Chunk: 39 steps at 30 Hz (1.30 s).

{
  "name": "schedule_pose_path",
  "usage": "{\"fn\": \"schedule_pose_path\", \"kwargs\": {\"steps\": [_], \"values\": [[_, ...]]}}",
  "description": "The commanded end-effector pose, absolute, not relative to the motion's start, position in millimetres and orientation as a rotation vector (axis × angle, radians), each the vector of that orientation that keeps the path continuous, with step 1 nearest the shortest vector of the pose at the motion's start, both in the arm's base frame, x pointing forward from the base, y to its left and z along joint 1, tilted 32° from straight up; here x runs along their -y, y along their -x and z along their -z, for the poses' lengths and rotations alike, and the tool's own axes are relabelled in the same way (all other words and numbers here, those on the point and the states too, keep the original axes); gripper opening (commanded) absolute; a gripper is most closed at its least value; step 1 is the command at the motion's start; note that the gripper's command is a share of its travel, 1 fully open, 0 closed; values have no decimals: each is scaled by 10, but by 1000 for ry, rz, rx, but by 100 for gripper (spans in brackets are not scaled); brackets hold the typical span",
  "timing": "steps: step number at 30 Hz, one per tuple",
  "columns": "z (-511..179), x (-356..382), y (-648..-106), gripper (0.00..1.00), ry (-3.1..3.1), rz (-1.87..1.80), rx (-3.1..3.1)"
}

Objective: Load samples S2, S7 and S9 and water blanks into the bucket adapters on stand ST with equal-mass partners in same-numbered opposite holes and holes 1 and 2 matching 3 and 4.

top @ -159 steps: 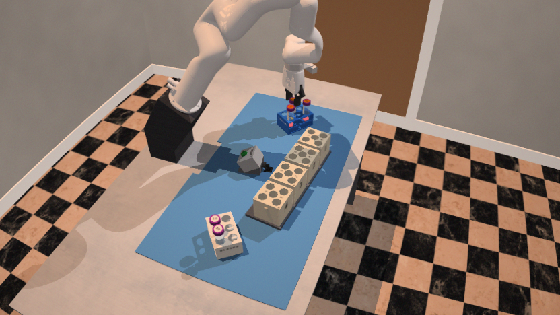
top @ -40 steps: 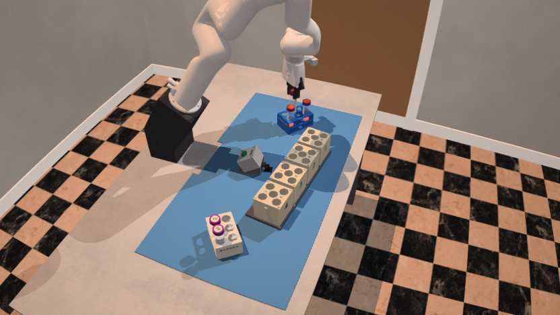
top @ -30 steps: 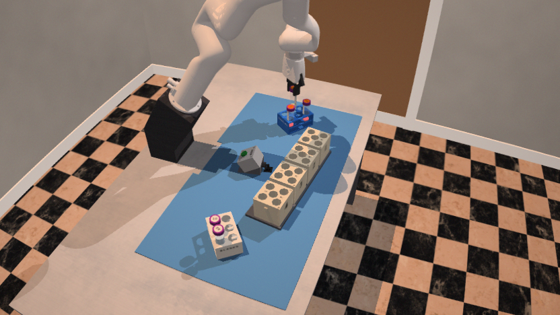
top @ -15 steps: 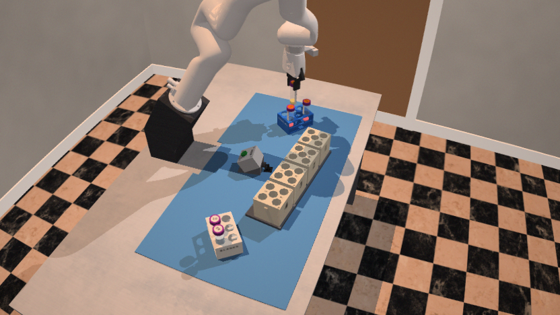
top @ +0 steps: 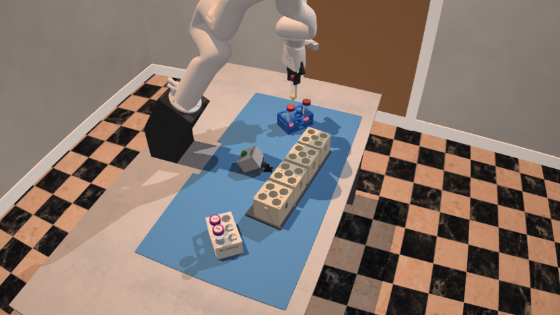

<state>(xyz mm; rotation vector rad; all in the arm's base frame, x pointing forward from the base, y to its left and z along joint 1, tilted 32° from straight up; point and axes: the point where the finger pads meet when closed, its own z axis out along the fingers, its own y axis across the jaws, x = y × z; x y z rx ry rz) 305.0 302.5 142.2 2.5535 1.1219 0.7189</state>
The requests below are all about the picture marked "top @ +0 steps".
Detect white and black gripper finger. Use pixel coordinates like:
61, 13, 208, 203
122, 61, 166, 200
293, 62, 306, 85
286, 66, 294, 81

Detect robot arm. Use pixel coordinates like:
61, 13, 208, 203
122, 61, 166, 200
166, 0, 319, 114

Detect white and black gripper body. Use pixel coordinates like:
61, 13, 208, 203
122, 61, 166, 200
283, 43, 306, 72

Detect blue bench mat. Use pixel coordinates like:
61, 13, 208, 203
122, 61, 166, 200
135, 93, 362, 310

